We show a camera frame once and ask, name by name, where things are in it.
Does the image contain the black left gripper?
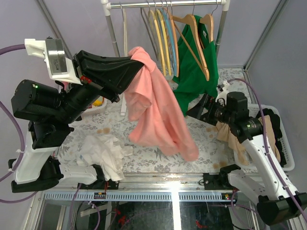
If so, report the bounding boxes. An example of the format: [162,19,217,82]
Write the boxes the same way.
[53,46,144,121]

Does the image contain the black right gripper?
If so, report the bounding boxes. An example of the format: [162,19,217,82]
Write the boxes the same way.
[185,94,234,126]

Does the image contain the salmon pink t shirt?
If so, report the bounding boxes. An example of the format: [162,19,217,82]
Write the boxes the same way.
[124,46,199,161]

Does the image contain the white garment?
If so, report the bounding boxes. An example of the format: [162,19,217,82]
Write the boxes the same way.
[77,134,133,182]

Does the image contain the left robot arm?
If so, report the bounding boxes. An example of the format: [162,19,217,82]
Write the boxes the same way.
[9,51,143,193]

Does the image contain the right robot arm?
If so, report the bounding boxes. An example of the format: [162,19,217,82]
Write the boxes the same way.
[186,92,307,225]

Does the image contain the green t shirt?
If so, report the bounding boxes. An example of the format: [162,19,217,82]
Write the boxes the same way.
[173,15,219,114]

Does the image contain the wooden hanger with green shirt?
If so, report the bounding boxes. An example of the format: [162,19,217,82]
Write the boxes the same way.
[172,14,210,81]

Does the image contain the cream plastic hanger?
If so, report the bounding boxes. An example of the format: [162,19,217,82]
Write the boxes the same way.
[121,7,128,57]

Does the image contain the grey plastic hanger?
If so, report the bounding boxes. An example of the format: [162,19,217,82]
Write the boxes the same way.
[140,8,159,59]

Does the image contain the yellow hanger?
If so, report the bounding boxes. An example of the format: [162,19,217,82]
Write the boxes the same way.
[154,6,172,76]
[148,7,166,76]

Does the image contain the blue plastic hanger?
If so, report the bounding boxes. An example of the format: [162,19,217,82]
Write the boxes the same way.
[162,6,175,76]

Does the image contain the right wooden hanger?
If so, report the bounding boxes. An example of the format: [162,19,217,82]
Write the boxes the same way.
[200,5,218,42]

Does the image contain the floral table cloth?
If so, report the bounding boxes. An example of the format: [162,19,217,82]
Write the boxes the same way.
[53,68,255,173]

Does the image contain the white left laundry basket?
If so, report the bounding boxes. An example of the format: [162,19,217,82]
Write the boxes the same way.
[81,96,107,117]

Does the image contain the white laundry basket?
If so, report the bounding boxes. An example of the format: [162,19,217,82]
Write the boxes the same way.
[81,96,107,117]
[234,104,295,173]

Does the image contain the yellow garment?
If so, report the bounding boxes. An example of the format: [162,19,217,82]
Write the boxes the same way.
[92,98,104,107]

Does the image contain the beige garment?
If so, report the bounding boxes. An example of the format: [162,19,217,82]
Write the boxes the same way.
[216,116,275,162]

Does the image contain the white right laundry basket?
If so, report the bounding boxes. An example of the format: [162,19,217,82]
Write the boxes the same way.
[234,104,295,173]

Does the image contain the black garment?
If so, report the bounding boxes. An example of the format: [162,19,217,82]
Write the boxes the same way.
[262,108,286,167]

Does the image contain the metal clothes rack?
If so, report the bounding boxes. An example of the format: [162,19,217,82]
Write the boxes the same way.
[100,0,231,116]

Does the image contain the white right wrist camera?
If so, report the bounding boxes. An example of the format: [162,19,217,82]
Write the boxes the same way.
[215,80,230,106]

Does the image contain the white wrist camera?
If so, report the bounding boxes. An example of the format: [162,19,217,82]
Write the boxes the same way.
[215,80,230,106]
[24,38,81,84]

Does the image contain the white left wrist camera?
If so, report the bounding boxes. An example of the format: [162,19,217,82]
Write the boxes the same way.
[24,38,81,84]

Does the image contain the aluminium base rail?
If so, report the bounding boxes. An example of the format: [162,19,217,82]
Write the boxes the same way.
[33,171,295,202]

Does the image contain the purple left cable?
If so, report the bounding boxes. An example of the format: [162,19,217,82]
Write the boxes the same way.
[0,44,39,204]

